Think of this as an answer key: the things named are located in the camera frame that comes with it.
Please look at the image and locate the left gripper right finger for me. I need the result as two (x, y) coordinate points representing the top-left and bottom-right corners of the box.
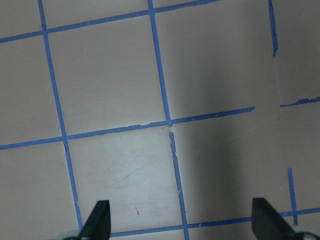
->
(251, 197), (296, 238)

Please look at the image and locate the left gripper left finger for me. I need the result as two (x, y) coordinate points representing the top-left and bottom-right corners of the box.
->
(77, 200), (111, 238)

